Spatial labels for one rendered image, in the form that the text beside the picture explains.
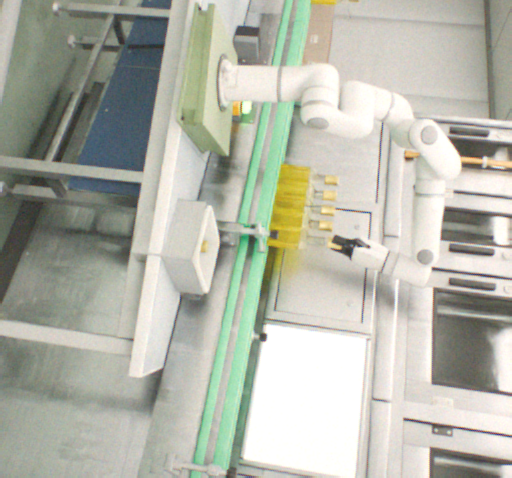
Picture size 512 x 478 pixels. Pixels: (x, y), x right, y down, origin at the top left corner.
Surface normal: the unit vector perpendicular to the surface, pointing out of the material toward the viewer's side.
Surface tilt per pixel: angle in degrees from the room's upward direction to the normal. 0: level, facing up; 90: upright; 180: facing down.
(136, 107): 90
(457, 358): 90
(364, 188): 90
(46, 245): 90
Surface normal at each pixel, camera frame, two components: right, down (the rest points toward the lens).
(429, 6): -0.05, -0.50
